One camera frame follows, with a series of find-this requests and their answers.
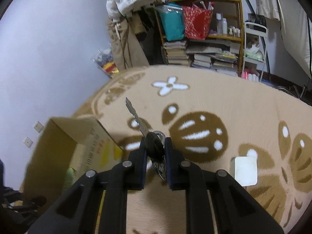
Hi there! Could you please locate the brown cardboard box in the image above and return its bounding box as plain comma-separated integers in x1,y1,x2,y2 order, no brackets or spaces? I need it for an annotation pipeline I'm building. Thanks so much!
20,116,124,201

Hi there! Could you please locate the black key bunch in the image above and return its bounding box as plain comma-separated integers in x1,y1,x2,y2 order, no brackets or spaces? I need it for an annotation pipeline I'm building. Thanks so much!
125,98,167,181

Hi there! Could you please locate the white square charger box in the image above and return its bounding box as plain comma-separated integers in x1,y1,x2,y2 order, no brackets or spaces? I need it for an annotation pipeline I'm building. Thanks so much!
230,156,258,186

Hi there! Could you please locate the beige patterned carpet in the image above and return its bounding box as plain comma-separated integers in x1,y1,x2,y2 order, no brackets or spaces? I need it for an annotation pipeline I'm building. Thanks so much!
74,66,311,233

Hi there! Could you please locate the right stack of books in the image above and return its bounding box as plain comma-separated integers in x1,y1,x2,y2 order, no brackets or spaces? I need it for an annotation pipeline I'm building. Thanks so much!
186,39,241,77

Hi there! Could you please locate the stack of books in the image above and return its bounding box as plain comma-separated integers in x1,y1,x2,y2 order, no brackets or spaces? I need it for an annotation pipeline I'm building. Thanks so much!
163,41,190,66
186,39,241,77

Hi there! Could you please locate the plastic bag with plush toys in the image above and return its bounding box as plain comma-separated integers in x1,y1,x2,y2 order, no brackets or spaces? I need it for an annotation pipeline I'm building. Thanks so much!
93,48,119,78

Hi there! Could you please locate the left stack of books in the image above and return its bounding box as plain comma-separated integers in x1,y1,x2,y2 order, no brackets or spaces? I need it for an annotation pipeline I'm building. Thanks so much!
163,41,190,66

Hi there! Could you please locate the beige hanging coat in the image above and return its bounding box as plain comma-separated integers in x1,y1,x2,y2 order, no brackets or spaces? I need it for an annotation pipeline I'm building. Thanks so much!
106,18,150,72

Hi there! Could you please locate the white metal cart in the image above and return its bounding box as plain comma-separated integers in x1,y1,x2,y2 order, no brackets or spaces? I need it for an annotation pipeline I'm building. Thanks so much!
241,22,268,82

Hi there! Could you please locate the wooden shelf rack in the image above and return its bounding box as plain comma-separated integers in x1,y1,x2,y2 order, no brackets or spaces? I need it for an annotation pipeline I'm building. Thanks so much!
154,0,244,75

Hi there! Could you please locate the white bottle on shelf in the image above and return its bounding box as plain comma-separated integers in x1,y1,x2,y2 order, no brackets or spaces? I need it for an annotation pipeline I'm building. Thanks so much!
222,18,228,35

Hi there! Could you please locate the red gift bag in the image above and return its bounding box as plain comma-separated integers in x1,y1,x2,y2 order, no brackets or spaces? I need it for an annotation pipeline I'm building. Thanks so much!
183,1,215,40

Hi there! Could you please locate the teal storage bag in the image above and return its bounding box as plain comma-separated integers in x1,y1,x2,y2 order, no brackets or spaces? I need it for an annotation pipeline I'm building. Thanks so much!
155,3,184,41

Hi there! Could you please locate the lower white wall socket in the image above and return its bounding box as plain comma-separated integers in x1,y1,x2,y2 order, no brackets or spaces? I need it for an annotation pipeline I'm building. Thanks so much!
23,137,33,148

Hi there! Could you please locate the white wall socket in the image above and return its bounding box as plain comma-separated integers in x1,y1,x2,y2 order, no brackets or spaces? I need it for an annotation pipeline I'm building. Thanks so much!
23,137,33,148
33,121,44,133

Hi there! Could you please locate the upper white wall socket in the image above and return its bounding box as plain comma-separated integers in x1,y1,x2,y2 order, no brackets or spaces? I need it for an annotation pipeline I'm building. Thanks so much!
33,121,44,133

